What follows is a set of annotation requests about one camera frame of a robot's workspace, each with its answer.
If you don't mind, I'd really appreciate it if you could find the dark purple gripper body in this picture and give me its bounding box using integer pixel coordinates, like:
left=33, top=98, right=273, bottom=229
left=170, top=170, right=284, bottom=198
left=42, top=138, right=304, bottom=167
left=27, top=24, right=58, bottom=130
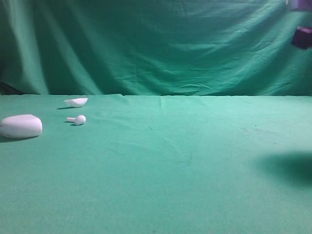
left=292, top=26, right=312, bottom=50

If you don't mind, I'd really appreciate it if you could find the white earbud case lid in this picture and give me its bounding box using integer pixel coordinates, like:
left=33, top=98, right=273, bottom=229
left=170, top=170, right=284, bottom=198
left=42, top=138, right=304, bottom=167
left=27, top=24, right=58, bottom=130
left=64, top=97, right=88, bottom=108

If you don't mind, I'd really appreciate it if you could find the white bluetooth earbud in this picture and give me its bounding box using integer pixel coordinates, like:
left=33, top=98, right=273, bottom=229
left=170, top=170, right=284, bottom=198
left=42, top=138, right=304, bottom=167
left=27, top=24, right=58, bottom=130
left=66, top=115, right=86, bottom=126

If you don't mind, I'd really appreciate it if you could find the white earbud charging case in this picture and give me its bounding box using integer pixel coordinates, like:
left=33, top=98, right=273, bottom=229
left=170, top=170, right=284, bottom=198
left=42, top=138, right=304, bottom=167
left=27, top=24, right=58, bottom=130
left=0, top=114, right=43, bottom=139

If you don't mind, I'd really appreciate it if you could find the green backdrop curtain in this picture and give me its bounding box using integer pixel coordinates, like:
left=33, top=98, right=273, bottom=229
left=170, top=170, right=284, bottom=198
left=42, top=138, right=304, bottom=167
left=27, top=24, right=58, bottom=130
left=0, top=0, right=312, bottom=96

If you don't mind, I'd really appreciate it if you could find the green table cloth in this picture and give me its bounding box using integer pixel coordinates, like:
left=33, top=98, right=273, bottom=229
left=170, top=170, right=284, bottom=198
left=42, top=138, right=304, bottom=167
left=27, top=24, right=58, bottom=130
left=0, top=95, right=312, bottom=234

